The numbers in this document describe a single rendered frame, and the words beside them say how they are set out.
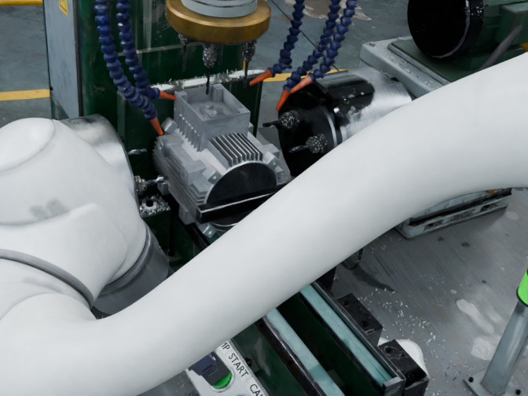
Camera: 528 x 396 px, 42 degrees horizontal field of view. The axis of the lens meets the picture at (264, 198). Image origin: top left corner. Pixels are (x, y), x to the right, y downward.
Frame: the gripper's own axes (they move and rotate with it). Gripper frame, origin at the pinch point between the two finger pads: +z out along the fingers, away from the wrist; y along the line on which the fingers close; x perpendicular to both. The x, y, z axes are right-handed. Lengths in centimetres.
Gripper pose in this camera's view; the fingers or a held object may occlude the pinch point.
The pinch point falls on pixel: (207, 363)
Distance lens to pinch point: 87.8
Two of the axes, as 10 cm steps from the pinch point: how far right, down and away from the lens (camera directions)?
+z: 3.2, 5.9, 7.4
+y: -5.1, -5.5, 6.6
